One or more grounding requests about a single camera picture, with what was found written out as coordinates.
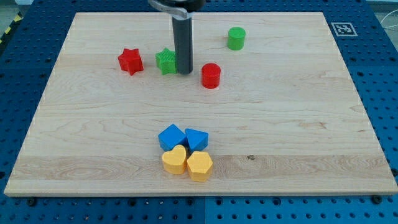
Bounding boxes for yellow heart block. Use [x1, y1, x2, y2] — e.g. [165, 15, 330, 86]
[161, 144, 187, 175]

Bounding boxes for red star block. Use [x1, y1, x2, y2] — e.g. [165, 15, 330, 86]
[118, 49, 144, 76]

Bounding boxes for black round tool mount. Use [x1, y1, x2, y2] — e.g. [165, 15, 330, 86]
[147, 0, 206, 19]

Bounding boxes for green star block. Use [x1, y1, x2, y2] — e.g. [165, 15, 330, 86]
[155, 48, 177, 75]

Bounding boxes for green cylinder block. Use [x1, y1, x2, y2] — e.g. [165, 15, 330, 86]
[227, 27, 246, 50]

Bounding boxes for yellow hexagon block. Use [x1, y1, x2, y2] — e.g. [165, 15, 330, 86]
[187, 151, 213, 182]

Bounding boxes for white fiducial marker tag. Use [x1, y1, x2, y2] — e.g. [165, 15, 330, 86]
[331, 22, 358, 37]

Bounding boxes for white cable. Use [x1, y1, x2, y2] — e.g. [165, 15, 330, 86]
[379, 9, 398, 30]

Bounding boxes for blue cube block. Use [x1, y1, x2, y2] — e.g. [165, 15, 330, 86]
[158, 124, 187, 151]

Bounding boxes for red cylinder block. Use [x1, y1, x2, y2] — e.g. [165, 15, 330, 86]
[201, 63, 221, 89]

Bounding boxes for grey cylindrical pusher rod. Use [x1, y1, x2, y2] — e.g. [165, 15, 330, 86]
[172, 17, 193, 75]

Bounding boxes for blue triangle block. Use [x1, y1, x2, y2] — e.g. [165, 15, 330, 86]
[185, 129, 209, 153]

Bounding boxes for wooden board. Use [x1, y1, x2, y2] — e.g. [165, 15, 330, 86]
[4, 12, 397, 197]

